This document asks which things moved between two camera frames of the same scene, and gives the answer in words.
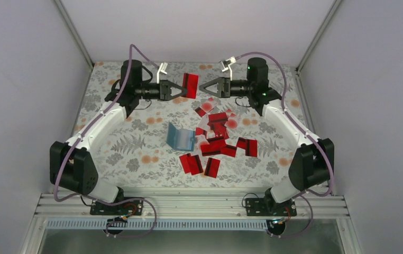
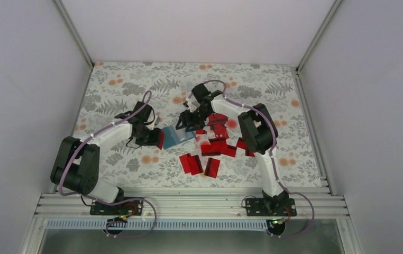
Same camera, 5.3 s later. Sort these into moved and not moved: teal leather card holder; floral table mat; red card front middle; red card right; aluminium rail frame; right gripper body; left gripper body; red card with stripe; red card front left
Moved: red card with stripe; teal leather card holder; left gripper body; right gripper body
Not moved: red card front middle; red card front left; red card right; aluminium rail frame; floral table mat
